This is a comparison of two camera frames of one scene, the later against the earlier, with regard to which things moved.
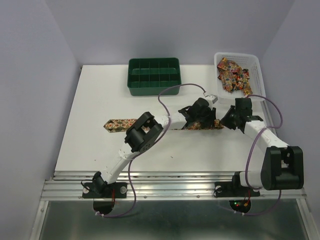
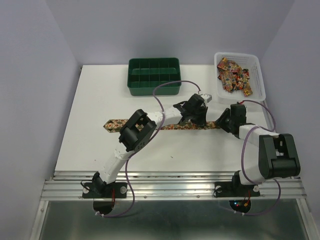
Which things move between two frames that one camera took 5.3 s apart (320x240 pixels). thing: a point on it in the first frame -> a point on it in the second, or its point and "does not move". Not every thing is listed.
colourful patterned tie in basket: [233, 77] does not move
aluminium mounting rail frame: [170, 205] does not move
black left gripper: [211, 116] -> [201, 121]
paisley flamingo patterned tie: [115, 125] does not move
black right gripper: [224, 120] -> [220, 121]
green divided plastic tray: [150, 76] does not move
